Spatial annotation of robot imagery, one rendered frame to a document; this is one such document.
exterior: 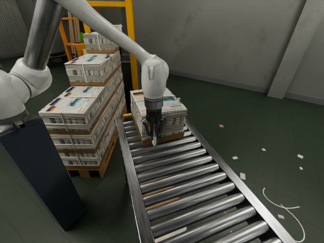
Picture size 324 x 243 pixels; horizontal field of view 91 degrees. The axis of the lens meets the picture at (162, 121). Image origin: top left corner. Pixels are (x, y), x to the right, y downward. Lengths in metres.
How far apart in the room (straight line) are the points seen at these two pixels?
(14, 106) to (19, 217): 1.21
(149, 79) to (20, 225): 1.70
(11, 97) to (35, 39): 0.30
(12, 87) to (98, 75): 0.97
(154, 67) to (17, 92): 0.72
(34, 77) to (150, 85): 0.69
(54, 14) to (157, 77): 0.56
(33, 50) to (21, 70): 0.13
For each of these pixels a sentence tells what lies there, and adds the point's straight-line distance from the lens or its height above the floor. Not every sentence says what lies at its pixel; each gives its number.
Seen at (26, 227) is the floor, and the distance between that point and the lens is 1.96.
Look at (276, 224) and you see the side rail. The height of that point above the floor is 0.80.
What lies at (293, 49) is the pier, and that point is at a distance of 4.17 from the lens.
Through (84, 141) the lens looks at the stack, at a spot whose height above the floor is 0.51.
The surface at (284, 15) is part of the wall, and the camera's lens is 4.30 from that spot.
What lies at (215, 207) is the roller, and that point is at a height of 0.80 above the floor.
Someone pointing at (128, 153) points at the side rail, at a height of 0.80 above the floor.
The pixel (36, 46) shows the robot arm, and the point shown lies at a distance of 1.06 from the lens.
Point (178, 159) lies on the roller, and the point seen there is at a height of 0.79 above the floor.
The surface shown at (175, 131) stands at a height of 0.87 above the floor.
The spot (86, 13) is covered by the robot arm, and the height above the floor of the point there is 1.50.
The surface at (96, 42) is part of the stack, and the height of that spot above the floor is 1.20.
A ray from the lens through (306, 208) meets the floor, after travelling 2.19.
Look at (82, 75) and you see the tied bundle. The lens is 1.96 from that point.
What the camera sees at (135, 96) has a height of 1.03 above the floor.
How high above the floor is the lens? 1.49
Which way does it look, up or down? 34 degrees down
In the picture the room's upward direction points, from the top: 1 degrees clockwise
